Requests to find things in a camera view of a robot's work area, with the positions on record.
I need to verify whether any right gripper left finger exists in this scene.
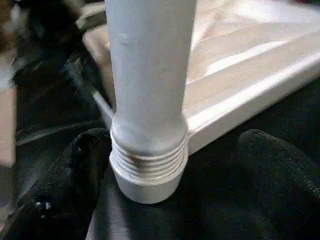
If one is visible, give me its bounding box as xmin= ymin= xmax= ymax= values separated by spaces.
xmin=0 ymin=127 xmax=112 ymax=240

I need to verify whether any black work mat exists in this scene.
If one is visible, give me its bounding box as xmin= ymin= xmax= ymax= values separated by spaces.
xmin=0 ymin=30 xmax=320 ymax=240

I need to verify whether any white plastic table top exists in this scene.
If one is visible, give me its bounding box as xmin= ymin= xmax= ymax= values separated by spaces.
xmin=82 ymin=0 xmax=320 ymax=157

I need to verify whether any white plastic table leg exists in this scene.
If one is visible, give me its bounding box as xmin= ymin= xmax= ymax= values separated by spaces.
xmin=104 ymin=0 xmax=199 ymax=205

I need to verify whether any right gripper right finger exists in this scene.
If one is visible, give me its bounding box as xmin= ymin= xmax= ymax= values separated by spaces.
xmin=237 ymin=129 xmax=320 ymax=240

